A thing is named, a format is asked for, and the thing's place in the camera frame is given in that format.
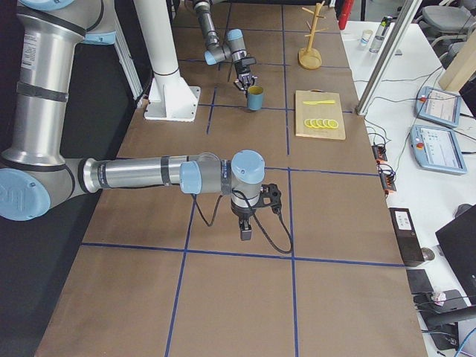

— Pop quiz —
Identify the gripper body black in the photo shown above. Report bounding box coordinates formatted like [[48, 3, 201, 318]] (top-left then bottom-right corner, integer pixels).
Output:
[[231, 202, 256, 222], [234, 63, 253, 85]]

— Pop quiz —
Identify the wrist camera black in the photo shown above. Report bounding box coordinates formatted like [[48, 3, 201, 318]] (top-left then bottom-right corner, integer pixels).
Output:
[[258, 183, 282, 215], [236, 57, 257, 67]]

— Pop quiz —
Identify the paper cup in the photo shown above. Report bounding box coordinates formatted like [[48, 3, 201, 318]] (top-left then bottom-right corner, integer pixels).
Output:
[[359, 29, 373, 47]]

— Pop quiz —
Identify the wooden cutting board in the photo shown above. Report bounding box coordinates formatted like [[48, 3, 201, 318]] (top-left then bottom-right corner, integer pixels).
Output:
[[295, 91, 346, 141]]

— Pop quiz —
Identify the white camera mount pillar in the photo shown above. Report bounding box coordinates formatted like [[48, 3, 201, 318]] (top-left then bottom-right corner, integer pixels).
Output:
[[134, 0, 201, 122]]

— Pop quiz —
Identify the grey office chair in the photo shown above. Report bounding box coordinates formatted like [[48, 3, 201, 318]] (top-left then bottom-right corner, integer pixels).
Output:
[[416, 5, 475, 48]]

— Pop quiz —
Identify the plastic water bottle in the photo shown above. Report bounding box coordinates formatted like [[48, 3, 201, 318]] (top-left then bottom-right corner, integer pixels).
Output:
[[369, 16, 393, 53]]

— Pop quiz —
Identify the wooden cup rack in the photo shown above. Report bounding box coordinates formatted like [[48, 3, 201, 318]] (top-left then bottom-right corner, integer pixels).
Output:
[[298, 3, 324, 70]]

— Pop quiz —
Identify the orange black connector block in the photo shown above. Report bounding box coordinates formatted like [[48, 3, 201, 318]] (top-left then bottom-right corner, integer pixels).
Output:
[[372, 144, 387, 164]]

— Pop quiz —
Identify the teach pendant near person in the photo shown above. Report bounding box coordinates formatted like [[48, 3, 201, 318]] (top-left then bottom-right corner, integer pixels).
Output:
[[415, 86, 462, 128]]

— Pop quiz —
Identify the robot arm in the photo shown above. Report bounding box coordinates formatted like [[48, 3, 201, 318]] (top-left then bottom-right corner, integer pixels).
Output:
[[1, 1, 265, 240], [193, 1, 257, 94]]

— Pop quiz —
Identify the red fire extinguisher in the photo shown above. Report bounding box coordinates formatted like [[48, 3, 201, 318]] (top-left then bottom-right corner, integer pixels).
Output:
[[336, 0, 354, 30]]

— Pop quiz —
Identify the yellow plastic knife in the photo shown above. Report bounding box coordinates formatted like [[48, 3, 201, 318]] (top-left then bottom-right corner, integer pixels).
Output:
[[302, 100, 335, 106]]

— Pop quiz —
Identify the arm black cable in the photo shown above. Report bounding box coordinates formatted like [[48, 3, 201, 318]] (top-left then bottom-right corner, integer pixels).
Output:
[[191, 189, 295, 254], [219, 61, 239, 83]]

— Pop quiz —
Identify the black power box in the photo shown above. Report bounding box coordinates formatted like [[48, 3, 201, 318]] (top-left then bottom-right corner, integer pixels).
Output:
[[389, 208, 425, 267]]

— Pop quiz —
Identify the black laptop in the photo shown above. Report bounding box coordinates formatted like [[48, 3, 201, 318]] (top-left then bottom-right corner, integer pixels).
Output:
[[436, 208, 475, 295]]

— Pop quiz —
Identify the aluminium frame post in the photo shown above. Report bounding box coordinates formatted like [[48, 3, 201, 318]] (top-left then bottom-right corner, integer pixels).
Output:
[[356, 0, 422, 115]]

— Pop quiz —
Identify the dark teal cup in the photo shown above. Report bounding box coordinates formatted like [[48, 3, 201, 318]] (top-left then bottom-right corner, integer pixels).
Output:
[[246, 86, 264, 111]]

